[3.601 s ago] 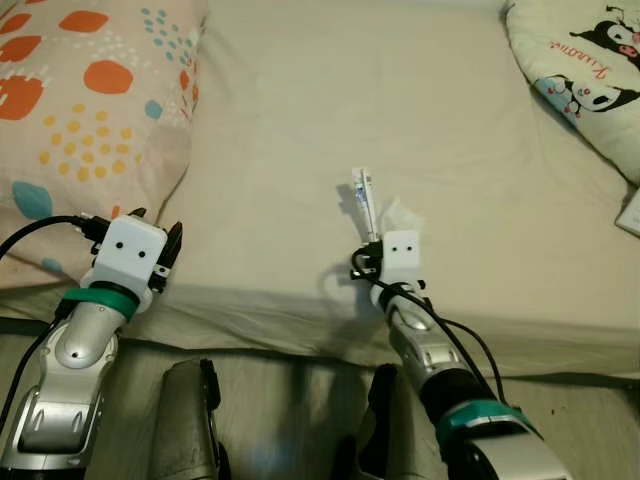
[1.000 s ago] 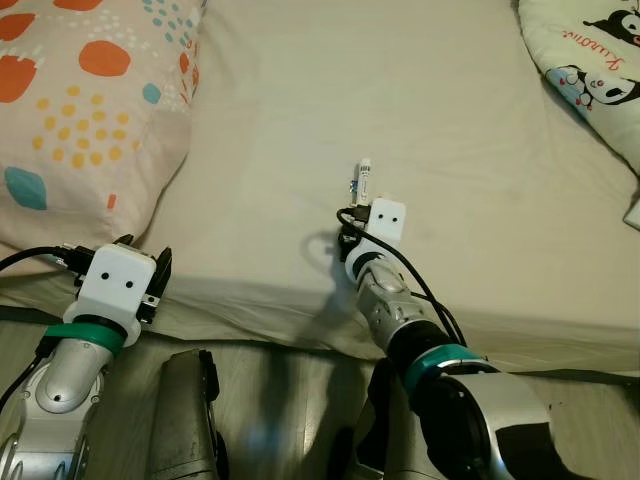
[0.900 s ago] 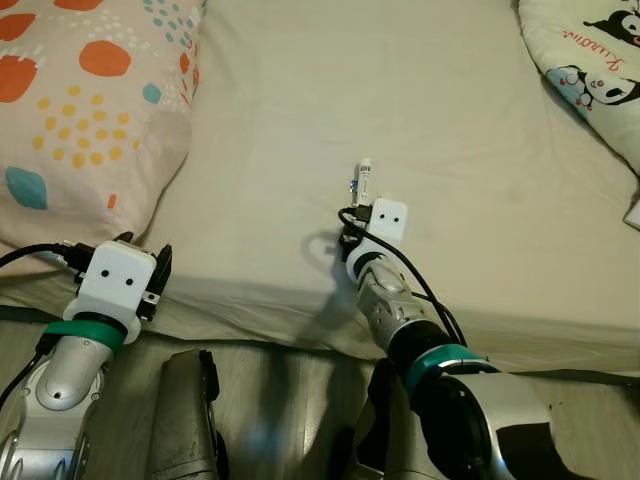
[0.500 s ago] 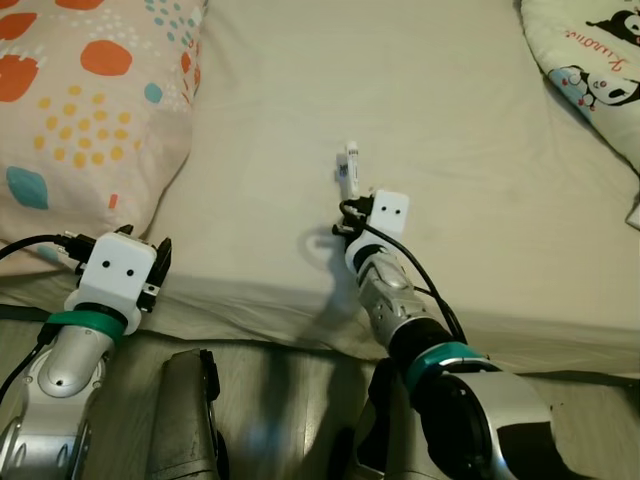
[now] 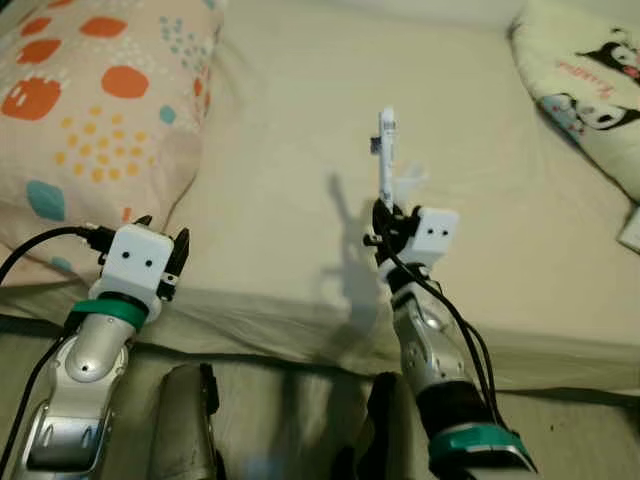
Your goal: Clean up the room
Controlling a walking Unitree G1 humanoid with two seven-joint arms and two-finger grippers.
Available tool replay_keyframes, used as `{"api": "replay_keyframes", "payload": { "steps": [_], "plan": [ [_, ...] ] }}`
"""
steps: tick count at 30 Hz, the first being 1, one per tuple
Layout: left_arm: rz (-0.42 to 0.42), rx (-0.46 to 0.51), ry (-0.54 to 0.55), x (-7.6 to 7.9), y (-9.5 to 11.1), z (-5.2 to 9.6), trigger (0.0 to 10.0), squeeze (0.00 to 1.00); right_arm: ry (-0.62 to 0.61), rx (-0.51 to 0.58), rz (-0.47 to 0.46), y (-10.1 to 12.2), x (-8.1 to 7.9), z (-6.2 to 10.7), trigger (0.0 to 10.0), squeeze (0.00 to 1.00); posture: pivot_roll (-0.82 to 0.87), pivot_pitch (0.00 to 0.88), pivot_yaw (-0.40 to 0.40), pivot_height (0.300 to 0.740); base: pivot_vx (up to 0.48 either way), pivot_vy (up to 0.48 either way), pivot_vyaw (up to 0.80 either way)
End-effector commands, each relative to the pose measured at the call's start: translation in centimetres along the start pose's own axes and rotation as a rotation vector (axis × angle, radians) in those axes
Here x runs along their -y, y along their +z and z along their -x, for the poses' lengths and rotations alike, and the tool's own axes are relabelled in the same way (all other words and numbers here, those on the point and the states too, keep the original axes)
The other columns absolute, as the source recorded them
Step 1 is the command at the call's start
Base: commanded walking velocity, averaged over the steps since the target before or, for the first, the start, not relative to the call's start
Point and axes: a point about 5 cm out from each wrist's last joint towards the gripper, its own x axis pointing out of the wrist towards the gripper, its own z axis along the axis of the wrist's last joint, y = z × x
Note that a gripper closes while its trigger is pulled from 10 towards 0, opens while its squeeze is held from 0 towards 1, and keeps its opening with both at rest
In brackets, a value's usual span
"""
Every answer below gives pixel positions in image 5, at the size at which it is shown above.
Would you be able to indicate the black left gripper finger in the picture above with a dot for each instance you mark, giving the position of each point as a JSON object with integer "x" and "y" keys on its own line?
{"x": 178, "y": 255}
{"x": 142, "y": 222}

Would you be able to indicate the white slim plastic object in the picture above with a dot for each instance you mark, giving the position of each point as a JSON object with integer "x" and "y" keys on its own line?
{"x": 387, "y": 150}

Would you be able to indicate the white paperback book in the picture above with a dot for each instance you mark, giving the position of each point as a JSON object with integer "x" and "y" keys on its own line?
{"x": 630, "y": 230}

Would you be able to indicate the pink pillow with orange print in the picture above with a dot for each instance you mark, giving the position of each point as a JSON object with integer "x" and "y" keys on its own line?
{"x": 100, "y": 130}

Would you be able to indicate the cream cartoon print quilt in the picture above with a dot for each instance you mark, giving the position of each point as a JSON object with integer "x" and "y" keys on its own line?
{"x": 570, "y": 50}

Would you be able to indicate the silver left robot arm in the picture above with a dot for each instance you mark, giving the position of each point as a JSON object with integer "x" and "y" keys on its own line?
{"x": 90, "y": 355}

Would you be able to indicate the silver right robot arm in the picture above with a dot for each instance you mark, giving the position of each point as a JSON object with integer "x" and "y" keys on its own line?
{"x": 430, "y": 350}

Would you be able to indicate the cream sheeted bed mattress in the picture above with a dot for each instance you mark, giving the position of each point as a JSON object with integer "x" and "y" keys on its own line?
{"x": 290, "y": 120}

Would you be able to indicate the grey robot left leg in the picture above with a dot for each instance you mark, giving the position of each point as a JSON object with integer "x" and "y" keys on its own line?
{"x": 185, "y": 430}

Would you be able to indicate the grey robot leg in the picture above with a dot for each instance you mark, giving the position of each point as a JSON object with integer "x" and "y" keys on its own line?
{"x": 185, "y": 430}
{"x": 380, "y": 430}

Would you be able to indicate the grey robot right leg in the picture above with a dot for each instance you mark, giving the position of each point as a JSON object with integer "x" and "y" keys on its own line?
{"x": 380, "y": 430}

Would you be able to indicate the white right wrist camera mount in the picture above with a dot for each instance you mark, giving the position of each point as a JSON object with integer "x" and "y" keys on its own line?
{"x": 435, "y": 235}

